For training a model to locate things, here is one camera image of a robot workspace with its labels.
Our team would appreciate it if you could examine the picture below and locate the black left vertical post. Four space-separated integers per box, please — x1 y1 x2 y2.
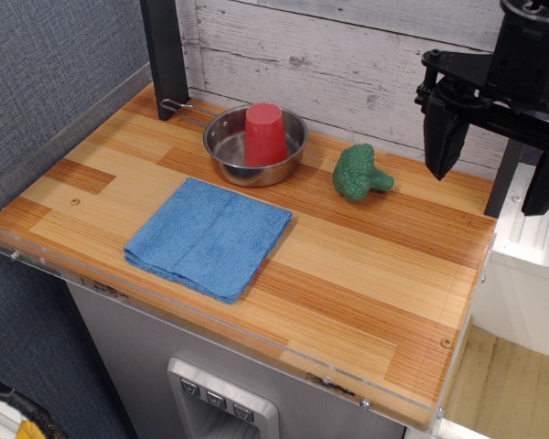
140 0 189 121

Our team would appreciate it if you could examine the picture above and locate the grey toy fridge cabinet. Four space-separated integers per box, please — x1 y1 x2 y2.
69 284 405 438

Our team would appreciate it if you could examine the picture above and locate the black and yellow object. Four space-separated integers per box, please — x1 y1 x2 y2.
0 382 70 438

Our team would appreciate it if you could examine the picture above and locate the black vertical post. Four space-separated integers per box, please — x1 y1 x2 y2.
484 139 524 219
140 0 189 121

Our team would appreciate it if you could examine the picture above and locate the silver dispenser button panel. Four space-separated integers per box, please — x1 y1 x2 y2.
167 358 280 438

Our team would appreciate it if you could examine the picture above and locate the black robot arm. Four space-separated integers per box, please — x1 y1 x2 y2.
415 1 549 216

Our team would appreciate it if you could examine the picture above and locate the black right vertical post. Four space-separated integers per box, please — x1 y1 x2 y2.
484 139 524 219

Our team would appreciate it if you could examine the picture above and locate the green toy broccoli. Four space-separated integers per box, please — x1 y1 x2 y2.
332 144 394 202

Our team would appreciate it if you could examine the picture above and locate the red plastic cup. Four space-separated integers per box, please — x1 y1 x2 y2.
244 102 288 167

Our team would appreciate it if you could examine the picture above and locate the blue cloth napkin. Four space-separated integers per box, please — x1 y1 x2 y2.
124 178 292 304

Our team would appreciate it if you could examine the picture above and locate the white toy sink counter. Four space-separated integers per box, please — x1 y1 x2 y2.
470 164 549 356

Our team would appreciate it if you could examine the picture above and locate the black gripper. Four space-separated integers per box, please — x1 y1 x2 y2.
415 49 549 216

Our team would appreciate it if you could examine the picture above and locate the silver metal pot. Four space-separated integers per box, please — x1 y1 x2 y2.
160 99 308 187

